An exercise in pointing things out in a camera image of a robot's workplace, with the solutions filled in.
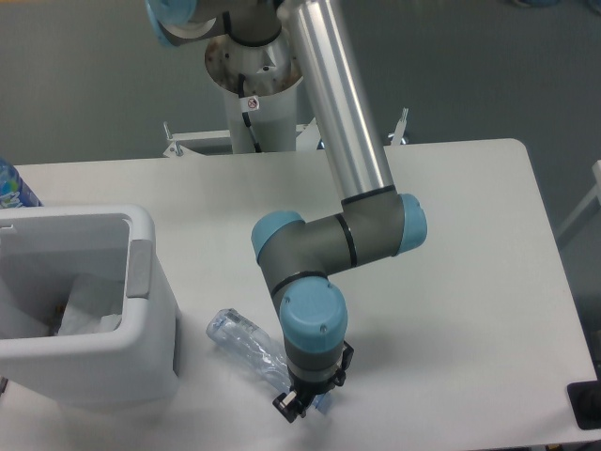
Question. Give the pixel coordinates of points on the white furniture frame at right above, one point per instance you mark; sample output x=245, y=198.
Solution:
x=583, y=212

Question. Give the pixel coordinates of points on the white pedestal base frame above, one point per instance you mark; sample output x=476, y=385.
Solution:
x=220, y=143

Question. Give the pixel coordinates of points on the black device at table edge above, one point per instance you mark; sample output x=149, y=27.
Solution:
x=584, y=397

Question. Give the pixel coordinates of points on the blue labelled water bottle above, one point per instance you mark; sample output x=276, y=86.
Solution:
x=15, y=193

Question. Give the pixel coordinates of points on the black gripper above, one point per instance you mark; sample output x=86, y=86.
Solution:
x=308, y=384

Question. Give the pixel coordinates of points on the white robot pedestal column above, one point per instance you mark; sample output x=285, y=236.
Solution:
x=259, y=87

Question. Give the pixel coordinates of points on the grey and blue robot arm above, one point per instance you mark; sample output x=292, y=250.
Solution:
x=297, y=257

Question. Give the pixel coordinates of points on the crushed clear plastic bottle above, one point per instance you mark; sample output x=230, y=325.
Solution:
x=264, y=355

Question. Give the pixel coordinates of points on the white plastic trash can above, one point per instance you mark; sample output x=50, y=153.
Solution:
x=43, y=250

